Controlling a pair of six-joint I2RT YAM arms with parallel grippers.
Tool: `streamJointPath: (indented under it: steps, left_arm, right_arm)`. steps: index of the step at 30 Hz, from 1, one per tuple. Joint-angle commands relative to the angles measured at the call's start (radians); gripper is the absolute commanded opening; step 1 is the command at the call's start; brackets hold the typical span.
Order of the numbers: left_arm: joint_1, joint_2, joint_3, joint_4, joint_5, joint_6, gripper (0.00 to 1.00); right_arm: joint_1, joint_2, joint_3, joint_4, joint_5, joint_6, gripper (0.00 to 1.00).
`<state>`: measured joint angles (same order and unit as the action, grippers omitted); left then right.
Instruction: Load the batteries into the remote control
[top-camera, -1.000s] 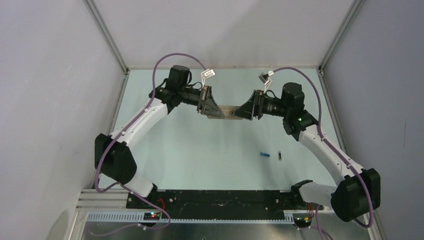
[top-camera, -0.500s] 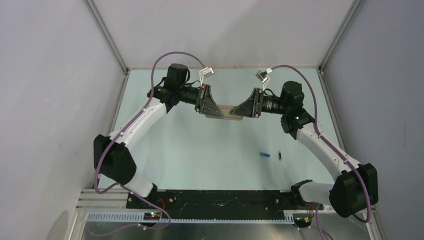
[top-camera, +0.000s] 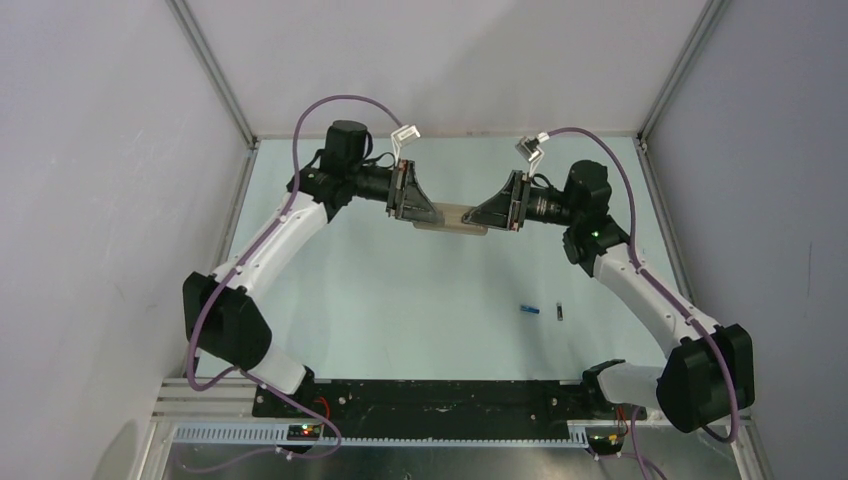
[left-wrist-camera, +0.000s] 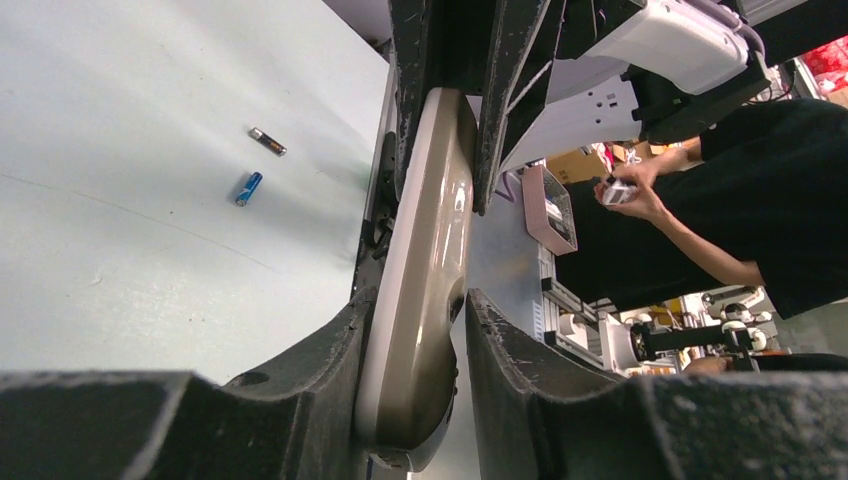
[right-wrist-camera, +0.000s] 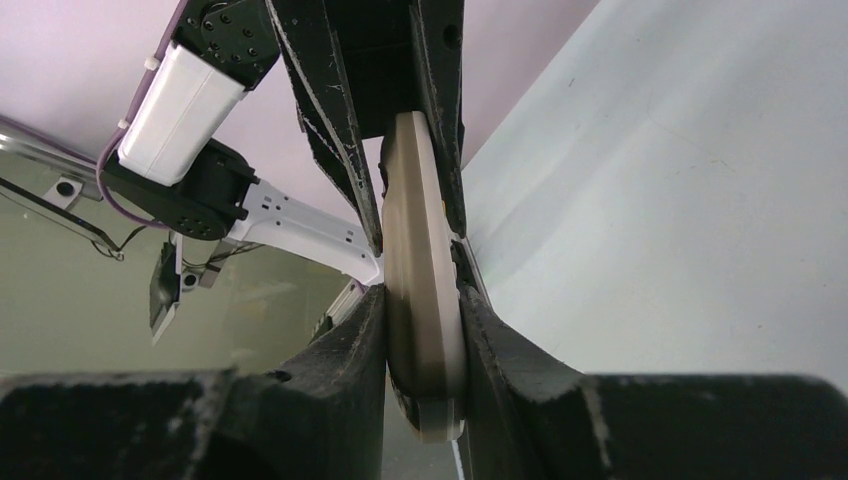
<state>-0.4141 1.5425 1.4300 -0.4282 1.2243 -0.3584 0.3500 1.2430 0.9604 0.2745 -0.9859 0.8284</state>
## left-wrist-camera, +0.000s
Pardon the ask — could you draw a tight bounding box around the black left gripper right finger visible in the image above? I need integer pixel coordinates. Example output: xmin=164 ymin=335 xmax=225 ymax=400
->
xmin=465 ymin=289 xmax=847 ymax=479

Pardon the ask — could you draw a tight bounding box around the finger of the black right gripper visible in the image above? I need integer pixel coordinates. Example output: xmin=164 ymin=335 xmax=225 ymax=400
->
xmin=474 ymin=1 xmax=550 ymax=216
xmin=389 ymin=0 xmax=433 ymax=201

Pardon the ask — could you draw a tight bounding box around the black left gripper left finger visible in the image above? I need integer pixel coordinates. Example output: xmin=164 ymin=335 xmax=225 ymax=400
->
xmin=1 ymin=288 xmax=376 ymax=479

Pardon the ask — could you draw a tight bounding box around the beige remote control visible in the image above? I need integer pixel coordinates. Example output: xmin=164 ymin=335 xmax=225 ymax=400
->
xmin=353 ymin=88 xmax=477 ymax=472

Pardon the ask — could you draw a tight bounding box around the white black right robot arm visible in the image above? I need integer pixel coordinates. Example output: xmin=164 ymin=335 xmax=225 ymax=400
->
xmin=389 ymin=1 xmax=767 ymax=214

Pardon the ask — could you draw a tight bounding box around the cardboard box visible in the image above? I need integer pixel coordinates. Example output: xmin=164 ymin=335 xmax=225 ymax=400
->
xmin=545 ymin=148 xmax=610 ymax=184

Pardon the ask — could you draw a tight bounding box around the black silver battery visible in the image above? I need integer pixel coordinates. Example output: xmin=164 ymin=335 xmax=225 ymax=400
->
xmin=248 ymin=127 xmax=287 ymax=157

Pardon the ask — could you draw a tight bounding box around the pink plastic basket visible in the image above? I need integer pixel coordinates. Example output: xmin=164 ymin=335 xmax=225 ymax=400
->
xmin=521 ymin=164 xmax=578 ymax=256

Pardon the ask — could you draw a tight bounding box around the white handheld device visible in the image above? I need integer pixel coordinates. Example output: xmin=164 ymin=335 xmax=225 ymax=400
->
xmin=601 ymin=176 xmax=639 ymax=206

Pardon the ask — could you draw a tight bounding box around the blue battery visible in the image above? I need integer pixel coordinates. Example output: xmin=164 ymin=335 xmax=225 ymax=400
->
xmin=234 ymin=172 xmax=263 ymax=207

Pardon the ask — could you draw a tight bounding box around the person in black shirt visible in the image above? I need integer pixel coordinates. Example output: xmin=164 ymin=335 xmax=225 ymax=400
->
xmin=556 ymin=99 xmax=847 ymax=319

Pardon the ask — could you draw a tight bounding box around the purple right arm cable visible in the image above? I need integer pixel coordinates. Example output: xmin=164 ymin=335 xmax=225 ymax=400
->
xmin=493 ymin=170 xmax=525 ymax=203

